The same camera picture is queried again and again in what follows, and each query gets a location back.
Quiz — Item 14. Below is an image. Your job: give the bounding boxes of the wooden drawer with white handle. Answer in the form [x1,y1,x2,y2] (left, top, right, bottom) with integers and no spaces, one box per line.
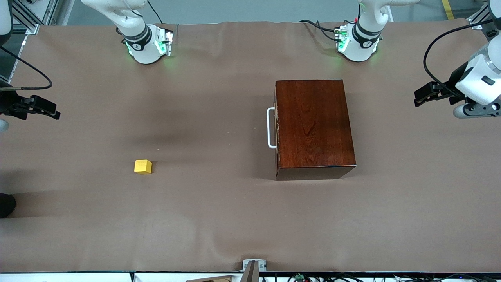
[267,83,280,177]

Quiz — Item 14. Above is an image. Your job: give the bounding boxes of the black round object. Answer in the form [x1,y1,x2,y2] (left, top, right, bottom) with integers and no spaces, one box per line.
[0,193,17,219]

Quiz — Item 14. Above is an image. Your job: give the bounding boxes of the dark brown wooden cabinet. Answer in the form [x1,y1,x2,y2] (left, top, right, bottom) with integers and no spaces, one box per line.
[275,79,357,181]

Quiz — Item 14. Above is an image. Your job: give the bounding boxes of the brown table cover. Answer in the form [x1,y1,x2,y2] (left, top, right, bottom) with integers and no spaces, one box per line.
[0,20,501,273]

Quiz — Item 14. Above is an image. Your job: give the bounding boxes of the flat wooden piece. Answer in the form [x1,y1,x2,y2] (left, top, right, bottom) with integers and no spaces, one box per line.
[185,275,234,282]

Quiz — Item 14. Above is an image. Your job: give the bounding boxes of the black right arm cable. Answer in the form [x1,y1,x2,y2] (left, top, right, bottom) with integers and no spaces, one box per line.
[0,46,54,91]

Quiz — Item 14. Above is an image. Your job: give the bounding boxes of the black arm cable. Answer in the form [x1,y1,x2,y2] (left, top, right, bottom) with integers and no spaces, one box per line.
[0,46,54,91]
[424,20,494,98]

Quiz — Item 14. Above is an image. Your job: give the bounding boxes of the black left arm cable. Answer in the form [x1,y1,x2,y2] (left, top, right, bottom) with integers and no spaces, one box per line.
[424,20,494,98]

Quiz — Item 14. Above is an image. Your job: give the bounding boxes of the aluminium table edge rail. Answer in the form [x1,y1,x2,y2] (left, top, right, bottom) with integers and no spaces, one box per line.
[0,34,29,85]

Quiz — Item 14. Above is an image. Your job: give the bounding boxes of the aluminium frame profile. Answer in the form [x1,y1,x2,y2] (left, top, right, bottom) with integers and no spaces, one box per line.
[469,4,492,30]
[14,0,59,36]

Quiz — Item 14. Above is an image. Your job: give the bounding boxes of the black left base cables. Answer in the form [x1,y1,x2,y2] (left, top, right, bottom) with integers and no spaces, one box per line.
[299,19,355,43]

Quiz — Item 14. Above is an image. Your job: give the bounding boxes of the black right base cable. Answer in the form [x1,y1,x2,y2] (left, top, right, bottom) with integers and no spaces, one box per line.
[146,0,162,25]

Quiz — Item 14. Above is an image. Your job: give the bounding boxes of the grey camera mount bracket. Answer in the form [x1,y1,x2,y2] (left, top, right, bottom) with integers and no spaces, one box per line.
[242,258,268,282]

